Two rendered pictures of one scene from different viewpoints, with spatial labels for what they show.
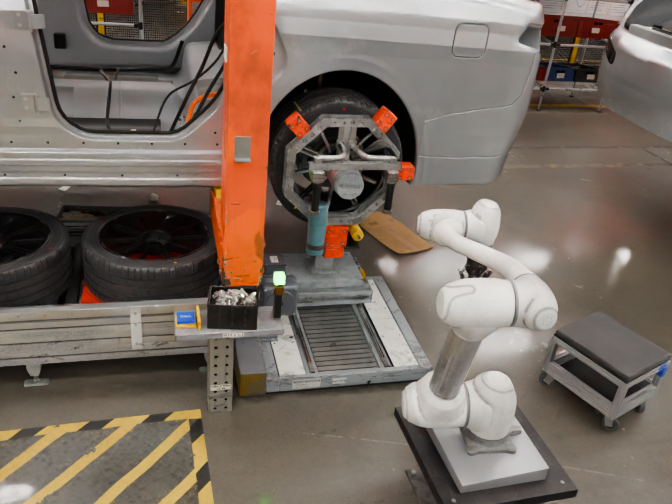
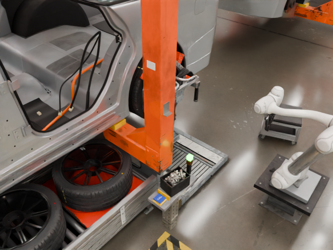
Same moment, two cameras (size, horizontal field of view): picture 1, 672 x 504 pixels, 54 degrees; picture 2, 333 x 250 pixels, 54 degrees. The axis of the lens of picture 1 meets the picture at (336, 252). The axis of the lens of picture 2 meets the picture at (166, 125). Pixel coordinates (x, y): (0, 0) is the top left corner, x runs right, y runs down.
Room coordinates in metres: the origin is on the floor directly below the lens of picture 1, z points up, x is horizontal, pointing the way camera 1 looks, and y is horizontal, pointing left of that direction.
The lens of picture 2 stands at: (0.78, 1.43, 2.48)
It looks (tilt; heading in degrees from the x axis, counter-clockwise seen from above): 38 degrees down; 326
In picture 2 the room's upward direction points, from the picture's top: 1 degrees clockwise
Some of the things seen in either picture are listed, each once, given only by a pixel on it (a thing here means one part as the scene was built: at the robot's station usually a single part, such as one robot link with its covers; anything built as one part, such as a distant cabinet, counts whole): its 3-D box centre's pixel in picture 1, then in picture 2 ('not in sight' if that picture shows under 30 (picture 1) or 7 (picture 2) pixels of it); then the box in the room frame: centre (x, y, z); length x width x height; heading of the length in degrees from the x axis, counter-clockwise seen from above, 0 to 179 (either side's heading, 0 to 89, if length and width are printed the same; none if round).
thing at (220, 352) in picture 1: (220, 366); (170, 208); (2.20, 0.43, 0.21); 0.10 x 0.10 x 0.42; 17
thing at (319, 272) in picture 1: (322, 250); not in sight; (3.11, 0.07, 0.32); 0.40 x 0.30 x 0.28; 107
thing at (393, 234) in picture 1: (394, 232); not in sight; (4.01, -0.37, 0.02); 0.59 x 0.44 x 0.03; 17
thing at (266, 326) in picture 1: (228, 322); (173, 188); (2.21, 0.40, 0.44); 0.43 x 0.17 x 0.03; 107
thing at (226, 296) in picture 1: (233, 306); (175, 180); (2.22, 0.39, 0.51); 0.20 x 0.14 x 0.13; 98
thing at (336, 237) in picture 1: (331, 235); not in sight; (2.98, 0.03, 0.48); 0.16 x 0.12 x 0.17; 17
